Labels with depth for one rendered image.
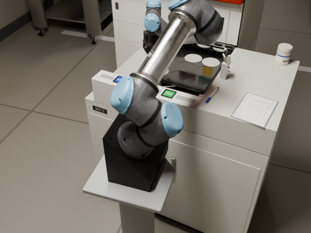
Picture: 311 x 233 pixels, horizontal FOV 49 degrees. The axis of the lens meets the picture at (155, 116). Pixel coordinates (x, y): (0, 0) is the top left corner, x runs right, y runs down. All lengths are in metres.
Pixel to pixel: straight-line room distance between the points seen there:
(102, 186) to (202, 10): 0.77
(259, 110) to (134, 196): 0.65
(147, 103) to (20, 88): 2.55
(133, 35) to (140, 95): 1.20
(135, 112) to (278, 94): 0.79
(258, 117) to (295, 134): 1.54
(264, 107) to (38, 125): 2.02
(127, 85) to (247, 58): 0.97
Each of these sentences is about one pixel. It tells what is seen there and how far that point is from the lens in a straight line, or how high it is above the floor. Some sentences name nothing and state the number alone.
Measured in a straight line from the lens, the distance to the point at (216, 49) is 2.05.
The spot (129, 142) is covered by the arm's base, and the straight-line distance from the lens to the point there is 1.24.
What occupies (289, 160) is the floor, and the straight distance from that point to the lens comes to 2.79.
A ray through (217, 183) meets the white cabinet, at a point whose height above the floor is 0.54.
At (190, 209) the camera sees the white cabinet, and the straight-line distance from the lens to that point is 2.02.
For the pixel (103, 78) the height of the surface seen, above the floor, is 0.96.
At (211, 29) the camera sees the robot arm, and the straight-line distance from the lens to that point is 1.32.
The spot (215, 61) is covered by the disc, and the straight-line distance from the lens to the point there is 2.00.
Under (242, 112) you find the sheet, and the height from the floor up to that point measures 0.97.
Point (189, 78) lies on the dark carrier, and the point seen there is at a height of 0.90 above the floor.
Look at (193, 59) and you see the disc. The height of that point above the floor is 0.90.
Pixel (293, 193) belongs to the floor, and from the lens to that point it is 2.57.
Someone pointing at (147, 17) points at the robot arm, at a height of 1.24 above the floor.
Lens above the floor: 1.88
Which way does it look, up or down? 39 degrees down
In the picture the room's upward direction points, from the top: straight up
